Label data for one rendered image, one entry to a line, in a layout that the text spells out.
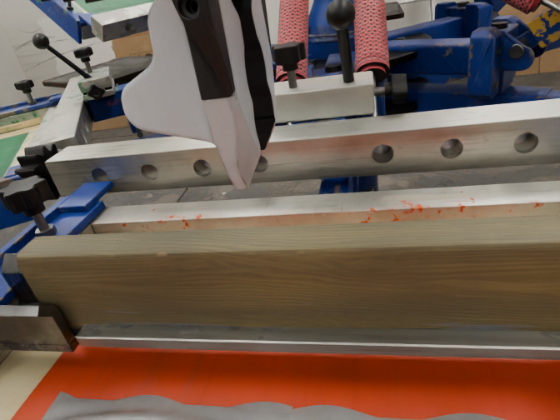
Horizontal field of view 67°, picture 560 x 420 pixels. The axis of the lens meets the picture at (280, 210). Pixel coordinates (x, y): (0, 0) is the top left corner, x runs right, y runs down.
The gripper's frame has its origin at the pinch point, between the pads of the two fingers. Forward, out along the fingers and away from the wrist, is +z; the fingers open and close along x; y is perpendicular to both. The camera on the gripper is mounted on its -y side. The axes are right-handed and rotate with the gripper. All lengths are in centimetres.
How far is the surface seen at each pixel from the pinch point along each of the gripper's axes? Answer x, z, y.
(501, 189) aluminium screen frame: -16.1, 13.2, -17.5
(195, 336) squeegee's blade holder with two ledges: 2.5, 12.5, 6.7
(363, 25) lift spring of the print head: -48.7, 2.0, -5.8
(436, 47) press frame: -69, 11, -19
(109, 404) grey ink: 5.4, 16.3, 13.3
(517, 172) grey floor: -206, 114, -84
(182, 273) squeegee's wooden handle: 1.5, 7.8, 6.5
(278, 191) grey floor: -203, 113, 52
